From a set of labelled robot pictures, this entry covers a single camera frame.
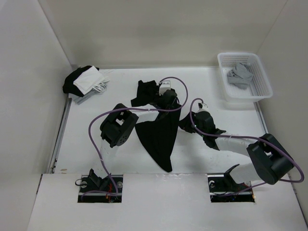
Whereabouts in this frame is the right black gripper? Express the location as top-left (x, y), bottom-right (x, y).
top-left (177, 111), bottom-right (206, 137)

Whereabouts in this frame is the black tank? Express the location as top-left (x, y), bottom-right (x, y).
top-left (63, 65), bottom-right (92, 97)
top-left (131, 80), bottom-right (181, 172)

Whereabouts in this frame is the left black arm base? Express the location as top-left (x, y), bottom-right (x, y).
top-left (75, 169), bottom-right (124, 204)

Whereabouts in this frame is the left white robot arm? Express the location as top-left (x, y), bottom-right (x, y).
top-left (100, 89), bottom-right (181, 173)

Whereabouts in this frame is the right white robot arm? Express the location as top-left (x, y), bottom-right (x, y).
top-left (179, 110), bottom-right (294, 191)

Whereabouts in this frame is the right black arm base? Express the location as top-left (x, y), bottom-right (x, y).
top-left (207, 164), bottom-right (255, 203)

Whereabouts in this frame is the grey tank top in basket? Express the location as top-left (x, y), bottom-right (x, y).
top-left (227, 63), bottom-right (254, 90)

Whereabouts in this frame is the folded grey tank top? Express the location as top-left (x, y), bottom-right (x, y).
top-left (68, 89), bottom-right (98, 105)

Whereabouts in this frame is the folded white tank top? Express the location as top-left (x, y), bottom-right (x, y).
top-left (73, 66), bottom-right (110, 95)

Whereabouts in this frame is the folded black tank top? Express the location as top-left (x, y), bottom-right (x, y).
top-left (63, 65), bottom-right (92, 97)

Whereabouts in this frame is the white plastic basket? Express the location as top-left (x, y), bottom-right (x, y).
top-left (217, 52), bottom-right (273, 103)

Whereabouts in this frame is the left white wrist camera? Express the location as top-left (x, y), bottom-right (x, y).
top-left (158, 80), bottom-right (171, 96)

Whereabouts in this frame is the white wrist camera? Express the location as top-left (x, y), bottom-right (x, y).
top-left (158, 80), bottom-right (171, 96)
top-left (196, 103), bottom-right (208, 113)

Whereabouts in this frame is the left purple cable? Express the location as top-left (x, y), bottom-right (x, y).
top-left (88, 77), bottom-right (189, 197)

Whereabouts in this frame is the purple cable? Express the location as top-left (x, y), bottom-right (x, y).
top-left (189, 98), bottom-right (305, 197)
top-left (88, 77), bottom-right (189, 197)

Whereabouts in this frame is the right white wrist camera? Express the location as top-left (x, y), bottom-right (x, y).
top-left (196, 103), bottom-right (208, 113)

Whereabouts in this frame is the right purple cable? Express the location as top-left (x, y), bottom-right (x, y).
top-left (189, 98), bottom-right (305, 197)

